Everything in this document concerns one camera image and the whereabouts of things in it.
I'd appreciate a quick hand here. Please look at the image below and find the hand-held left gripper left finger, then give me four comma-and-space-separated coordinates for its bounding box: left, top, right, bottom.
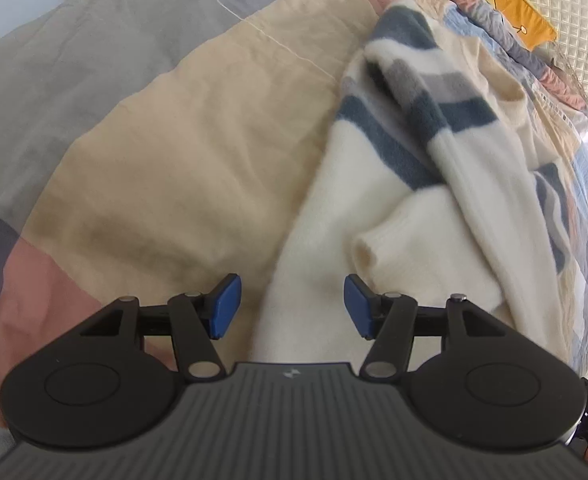
81, 274, 243, 381

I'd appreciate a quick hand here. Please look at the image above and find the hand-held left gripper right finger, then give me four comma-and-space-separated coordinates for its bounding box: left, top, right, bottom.
344, 274, 505, 381

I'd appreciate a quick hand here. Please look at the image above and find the white striped fuzzy sweater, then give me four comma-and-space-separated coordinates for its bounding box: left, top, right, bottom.
251, 0, 588, 367

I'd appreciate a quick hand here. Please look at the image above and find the patchwork quilt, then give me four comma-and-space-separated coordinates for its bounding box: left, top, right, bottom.
0, 0, 588, 431

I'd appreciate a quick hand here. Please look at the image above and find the yellow crown print pillow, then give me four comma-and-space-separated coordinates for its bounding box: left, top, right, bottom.
444, 0, 559, 52

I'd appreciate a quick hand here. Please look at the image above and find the cream quilted headboard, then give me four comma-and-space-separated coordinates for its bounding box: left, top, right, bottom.
496, 0, 588, 128

